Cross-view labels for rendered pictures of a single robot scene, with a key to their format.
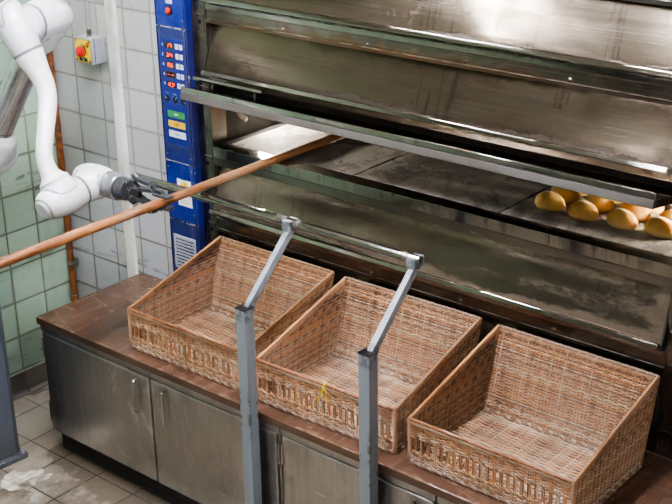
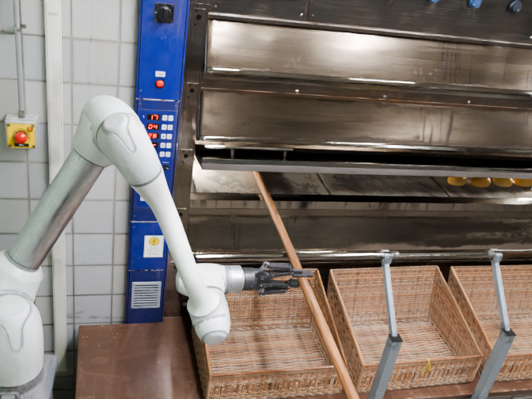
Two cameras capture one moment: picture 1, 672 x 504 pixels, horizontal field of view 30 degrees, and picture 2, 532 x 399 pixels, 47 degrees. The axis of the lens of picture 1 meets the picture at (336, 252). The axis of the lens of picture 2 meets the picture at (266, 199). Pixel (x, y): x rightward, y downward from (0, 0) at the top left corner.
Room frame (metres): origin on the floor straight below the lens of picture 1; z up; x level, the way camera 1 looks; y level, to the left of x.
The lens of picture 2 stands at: (3.01, 2.03, 2.38)
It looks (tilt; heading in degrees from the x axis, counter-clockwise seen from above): 29 degrees down; 302
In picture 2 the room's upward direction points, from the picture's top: 10 degrees clockwise
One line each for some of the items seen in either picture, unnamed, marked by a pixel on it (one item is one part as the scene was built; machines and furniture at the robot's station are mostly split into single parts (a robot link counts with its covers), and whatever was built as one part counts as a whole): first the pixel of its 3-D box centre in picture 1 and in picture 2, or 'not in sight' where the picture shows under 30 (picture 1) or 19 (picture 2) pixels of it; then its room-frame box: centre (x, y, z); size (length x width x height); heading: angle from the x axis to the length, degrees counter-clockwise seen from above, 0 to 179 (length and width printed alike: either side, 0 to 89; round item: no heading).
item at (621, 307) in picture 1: (412, 244); (387, 232); (3.77, -0.25, 1.02); 1.79 x 0.11 x 0.19; 50
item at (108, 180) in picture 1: (115, 186); (233, 279); (3.90, 0.72, 1.19); 0.09 x 0.06 x 0.09; 139
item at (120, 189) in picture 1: (130, 190); (255, 279); (3.85, 0.66, 1.19); 0.09 x 0.07 x 0.08; 49
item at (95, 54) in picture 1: (90, 49); (22, 131); (4.71, 0.92, 1.46); 0.10 x 0.07 x 0.10; 50
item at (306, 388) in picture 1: (368, 359); (400, 324); (3.55, -0.10, 0.72); 0.56 x 0.49 x 0.28; 51
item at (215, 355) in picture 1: (231, 309); (266, 330); (3.94, 0.37, 0.72); 0.56 x 0.49 x 0.28; 50
